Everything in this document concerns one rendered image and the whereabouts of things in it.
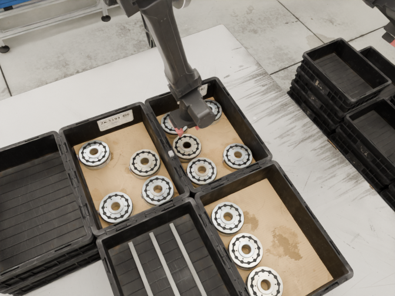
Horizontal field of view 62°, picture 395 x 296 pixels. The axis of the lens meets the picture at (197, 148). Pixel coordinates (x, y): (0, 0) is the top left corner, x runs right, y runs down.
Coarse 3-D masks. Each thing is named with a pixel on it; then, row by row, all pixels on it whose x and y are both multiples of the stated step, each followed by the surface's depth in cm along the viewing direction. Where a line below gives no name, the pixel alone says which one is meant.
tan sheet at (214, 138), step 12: (228, 120) 126; (192, 132) 122; (204, 132) 123; (216, 132) 123; (228, 132) 123; (204, 144) 120; (216, 144) 120; (228, 144) 120; (204, 156) 117; (216, 156) 118; (216, 168) 115
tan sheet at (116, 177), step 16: (128, 128) 122; (144, 128) 122; (80, 144) 117; (112, 144) 118; (128, 144) 118; (144, 144) 119; (80, 160) 114; (112, 160) 114; (128, 160) 115; (160, 160) 116; (96, 176) 111; (112, 176) 111; (128, 176) 112; (96, 192) 108; (112, 192) 108; (128, 192) 109; (176, 192) 110; (96, 208) 105; (144, 208) 106
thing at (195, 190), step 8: (208, 80) 123; (216, 80) 123; (224, 88) 121; (160, 96) 118; (232, 104) 118; (152, 112) 114; (240, 112) 116; (248, 120) 114; (160, 128) 111; (256, 136) 113; (168, 144) 107; (264, 144) 109; (176, 160) 104; (264, 160) 106; (248, 168) 104; (184, 176) 102; (224, 176) 102; (232, 176) 102; (208, 184) 101; (192, 192) 99
